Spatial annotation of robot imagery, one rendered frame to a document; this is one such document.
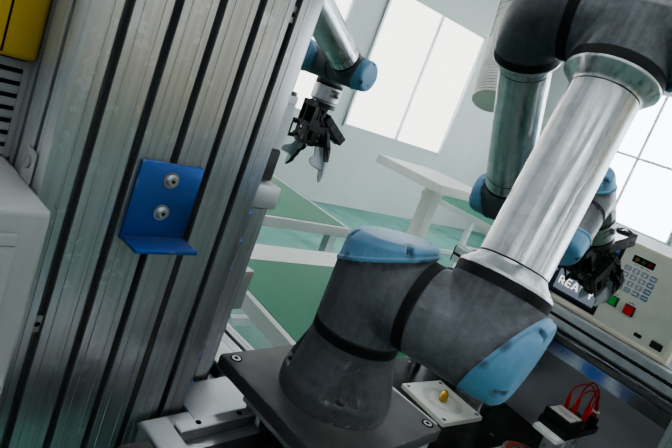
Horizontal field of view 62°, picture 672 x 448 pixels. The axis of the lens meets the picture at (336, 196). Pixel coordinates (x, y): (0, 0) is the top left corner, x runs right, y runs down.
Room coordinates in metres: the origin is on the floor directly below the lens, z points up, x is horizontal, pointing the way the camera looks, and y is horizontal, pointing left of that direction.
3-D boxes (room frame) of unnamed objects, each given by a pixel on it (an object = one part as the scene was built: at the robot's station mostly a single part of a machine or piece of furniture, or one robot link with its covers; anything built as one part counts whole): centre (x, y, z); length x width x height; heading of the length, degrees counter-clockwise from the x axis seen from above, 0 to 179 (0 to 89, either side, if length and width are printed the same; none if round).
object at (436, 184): (2.27, -0.36, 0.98); 0.37 x 0.35 x 0.46; 41
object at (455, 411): (1.30, -0.42, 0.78); 0.15 x 0.15 x 0.01; 41
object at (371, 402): (0.69, -0.09, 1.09); 0.15 x 0.15 x 0.10
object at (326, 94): (1.50, 0.12, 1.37); 0.08 x 0.08 x 0.05
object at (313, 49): (1.41, 0.16, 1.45); 0.11 x 0.11 x 0.08; 56
